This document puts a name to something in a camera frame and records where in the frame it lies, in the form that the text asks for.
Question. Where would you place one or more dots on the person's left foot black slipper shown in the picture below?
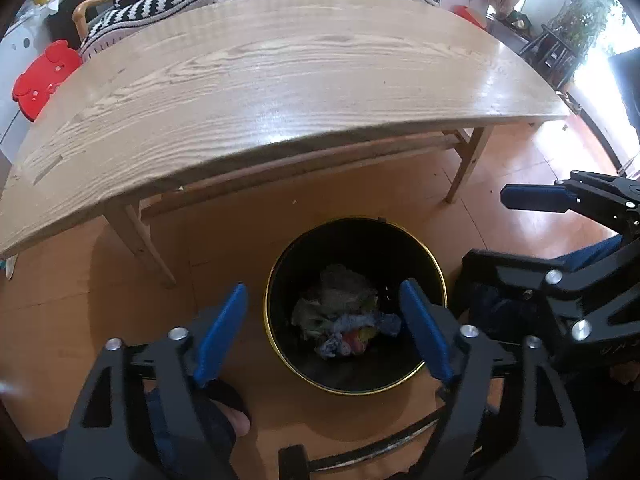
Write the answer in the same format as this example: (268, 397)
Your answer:
(225, 410)

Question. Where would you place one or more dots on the wooden chair armrest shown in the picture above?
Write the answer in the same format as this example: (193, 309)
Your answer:
(87, 12)

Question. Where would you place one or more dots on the clear plastic bag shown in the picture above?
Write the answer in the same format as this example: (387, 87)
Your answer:
(340, 305)

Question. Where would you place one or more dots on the red bear-shaped stool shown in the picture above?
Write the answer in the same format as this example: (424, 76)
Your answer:
(45, 75)

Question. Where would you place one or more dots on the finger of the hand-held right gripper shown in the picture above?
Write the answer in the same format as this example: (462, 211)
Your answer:
(575, 305)
(535, 197)

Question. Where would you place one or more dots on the dark flat screen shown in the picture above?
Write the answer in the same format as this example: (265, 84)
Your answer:
(627, 85)

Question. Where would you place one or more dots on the black plant stand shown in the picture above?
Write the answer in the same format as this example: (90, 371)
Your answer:
(547, 55)

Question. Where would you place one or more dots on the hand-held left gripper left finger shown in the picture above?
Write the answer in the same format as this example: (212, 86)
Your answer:
(220, 335)

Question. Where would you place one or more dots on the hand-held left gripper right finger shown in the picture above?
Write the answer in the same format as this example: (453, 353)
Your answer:
(425, 332)

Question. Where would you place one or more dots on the black trash bin gold rim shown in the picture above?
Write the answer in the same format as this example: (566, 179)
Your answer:
(360, 245)

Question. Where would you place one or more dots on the small red plastic stool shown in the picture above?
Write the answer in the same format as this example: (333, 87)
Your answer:
(470, 16)

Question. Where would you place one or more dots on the green potted plant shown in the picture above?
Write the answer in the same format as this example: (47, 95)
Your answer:
(582, 20)

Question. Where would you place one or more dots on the wooden table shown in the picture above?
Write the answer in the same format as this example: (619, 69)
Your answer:
(250, 85)

